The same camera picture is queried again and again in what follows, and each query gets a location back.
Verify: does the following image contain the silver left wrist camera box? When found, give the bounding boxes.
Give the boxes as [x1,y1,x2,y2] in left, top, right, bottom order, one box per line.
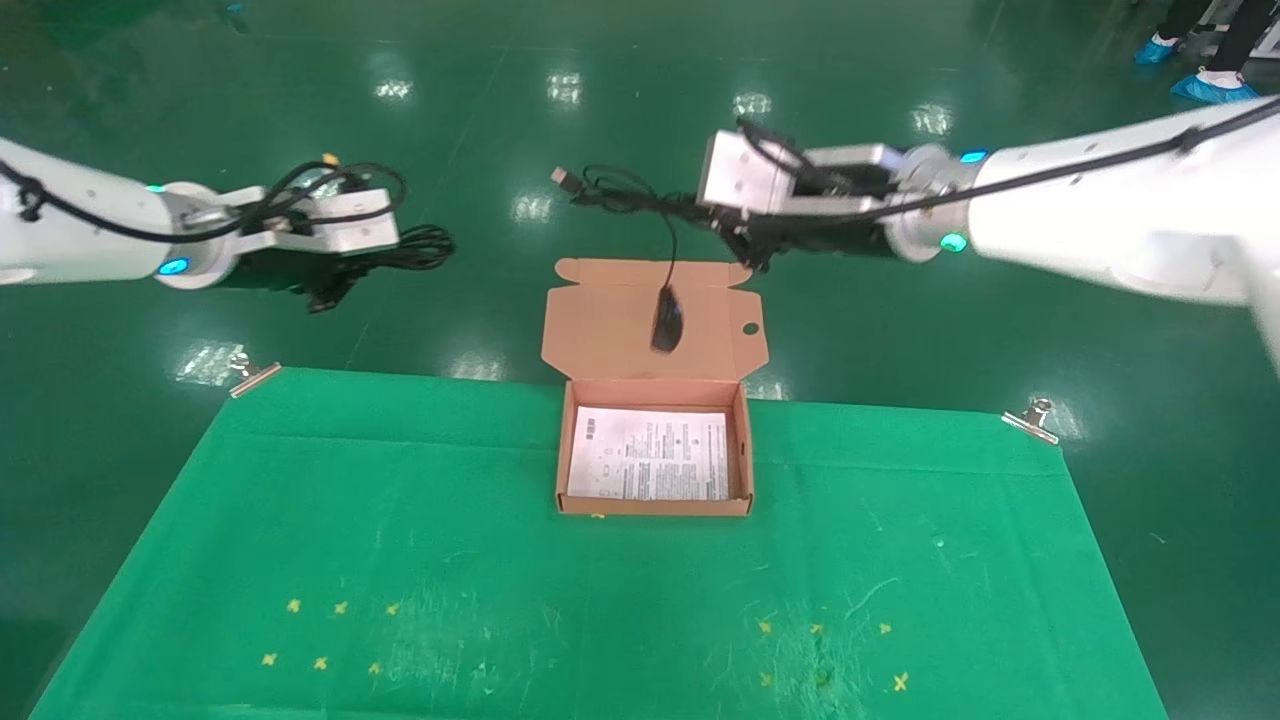
[262,185,402,257]

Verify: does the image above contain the person leg black trousers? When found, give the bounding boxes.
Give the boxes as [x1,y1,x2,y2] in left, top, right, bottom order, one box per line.
[1203,0,1273,75]
[1157,0,1217,43]

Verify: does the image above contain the black data cable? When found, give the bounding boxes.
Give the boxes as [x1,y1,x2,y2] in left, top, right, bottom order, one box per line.
[340,224,457,277]

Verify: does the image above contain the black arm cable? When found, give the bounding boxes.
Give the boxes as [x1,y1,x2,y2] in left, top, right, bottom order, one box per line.
[735,97,1280,223]
[0,152,409,247]

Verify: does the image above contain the black wired computer mouse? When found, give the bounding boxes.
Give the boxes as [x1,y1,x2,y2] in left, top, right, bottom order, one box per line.
[549,164,739,354]

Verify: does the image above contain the open orange cardboard box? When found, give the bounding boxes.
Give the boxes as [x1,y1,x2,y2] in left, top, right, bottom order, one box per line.
[541,258,771,519]

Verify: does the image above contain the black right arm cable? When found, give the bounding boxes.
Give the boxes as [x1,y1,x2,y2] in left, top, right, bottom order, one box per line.
[735,97,1280,223]

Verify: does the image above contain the metal binder clip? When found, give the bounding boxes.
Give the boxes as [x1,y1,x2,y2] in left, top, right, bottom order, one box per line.
[227,347,285,400]
[1001,398,1062,447]

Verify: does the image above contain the green table cloth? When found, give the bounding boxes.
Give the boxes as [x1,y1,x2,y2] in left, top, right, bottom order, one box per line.
[28,366,1171,720]

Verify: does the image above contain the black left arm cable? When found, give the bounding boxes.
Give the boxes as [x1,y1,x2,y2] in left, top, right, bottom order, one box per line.
[0,152,409,247]

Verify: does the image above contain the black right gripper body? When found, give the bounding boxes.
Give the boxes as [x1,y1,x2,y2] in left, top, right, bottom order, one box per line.
[758,212,898,265]

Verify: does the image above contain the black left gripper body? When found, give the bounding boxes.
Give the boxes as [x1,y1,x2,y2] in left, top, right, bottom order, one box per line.
[214,245,351,314]

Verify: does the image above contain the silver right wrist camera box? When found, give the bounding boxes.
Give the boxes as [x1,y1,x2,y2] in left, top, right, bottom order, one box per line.
[698,133,906,218]

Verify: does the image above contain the white printed paper sheet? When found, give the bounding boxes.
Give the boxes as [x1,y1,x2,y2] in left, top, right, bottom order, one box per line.
[566,405,733,503]

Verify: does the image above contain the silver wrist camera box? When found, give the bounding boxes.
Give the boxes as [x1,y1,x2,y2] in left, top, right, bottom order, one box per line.
[262,185,402,257]
[698,133,906,218]

